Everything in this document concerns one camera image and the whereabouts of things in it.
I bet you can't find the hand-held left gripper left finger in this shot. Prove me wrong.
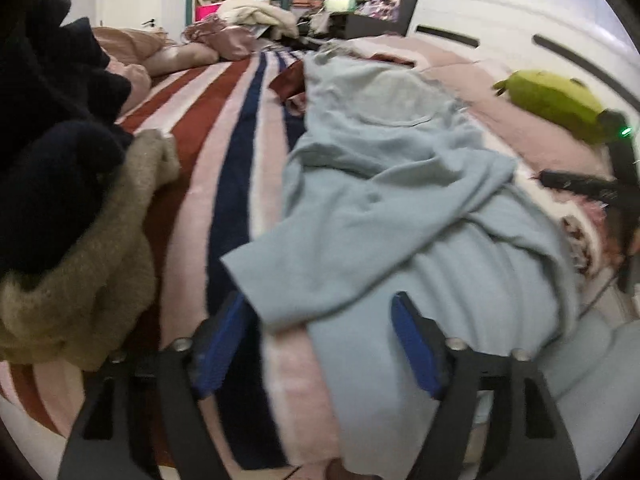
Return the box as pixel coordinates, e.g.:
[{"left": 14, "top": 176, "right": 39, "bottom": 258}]
[{"left": 57, "top": 290, "right": 251, "bottom": 480}]

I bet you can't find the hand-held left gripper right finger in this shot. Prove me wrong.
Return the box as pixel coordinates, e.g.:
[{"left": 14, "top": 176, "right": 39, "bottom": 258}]
[{"left": 391, "top": 291, "right": 583, "bottom": 480}]

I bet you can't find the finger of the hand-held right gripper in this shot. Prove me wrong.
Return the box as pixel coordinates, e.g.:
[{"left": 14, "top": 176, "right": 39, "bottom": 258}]
[{"left": 539, "top": 169, "right": 621, "bottom": 206}]

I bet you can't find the light blue shirt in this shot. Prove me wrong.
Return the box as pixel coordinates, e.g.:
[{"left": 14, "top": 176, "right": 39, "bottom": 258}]
[{"left": 220, "top": 42, "right": 583, "bottom": 471}]

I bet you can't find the floral bed sheet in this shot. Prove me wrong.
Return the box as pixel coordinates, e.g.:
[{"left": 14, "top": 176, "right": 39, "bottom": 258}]
[{"left": 557, "top": 195, "right": 621, "bottom": 281}]

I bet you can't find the pink pillow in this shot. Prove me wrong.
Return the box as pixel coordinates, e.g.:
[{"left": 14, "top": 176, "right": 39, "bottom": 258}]
[
  {"left": 440, "top": 60, "right": 606, "bottom": 176},
  {"left": 350, "top": 35, "right": 481, "bottom": 68}
]

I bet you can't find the green avocado plush toy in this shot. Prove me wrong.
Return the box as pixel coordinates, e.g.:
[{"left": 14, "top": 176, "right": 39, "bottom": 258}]
[{"left": 492, "top": 70, "right": 626, "bottom": 146}]

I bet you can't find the olive knitted garment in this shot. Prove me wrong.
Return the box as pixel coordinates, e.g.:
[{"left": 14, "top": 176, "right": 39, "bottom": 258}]
[{"left": 0, "top": 129, "right": 181, "bottom": 371}]

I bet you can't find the white bed headboard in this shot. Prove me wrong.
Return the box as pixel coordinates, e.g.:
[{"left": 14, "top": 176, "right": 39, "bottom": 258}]
[{"left": 405, "top": 0, "right": 631, "bottom": 126}]

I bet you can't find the striped blanket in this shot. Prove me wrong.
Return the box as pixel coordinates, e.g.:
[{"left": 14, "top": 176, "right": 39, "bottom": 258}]
[{"left": 0, "top": 50, "right": 351, "bottom": 476}]

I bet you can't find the dark navy clothing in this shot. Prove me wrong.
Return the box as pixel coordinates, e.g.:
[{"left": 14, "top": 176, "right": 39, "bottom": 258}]
[{"left": 0, "top": 0, "right": 133, "bottom": 291}]

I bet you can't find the dark grey desk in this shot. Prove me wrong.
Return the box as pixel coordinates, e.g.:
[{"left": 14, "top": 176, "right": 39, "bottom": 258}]
[{"left": 295, "top": 10, "right": 401, "bottom": 41}]

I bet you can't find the pink satin cloth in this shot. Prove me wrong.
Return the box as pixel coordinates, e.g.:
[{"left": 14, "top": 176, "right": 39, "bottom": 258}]
[{"left": 182, "top": 14, "right": 263, "bottom": 61}]

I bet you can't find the cream blanket pile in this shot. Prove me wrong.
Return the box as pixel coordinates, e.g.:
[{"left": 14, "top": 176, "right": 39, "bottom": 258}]
[{"left": 217, "top": 0, "right": 301, "bottom": 38}]

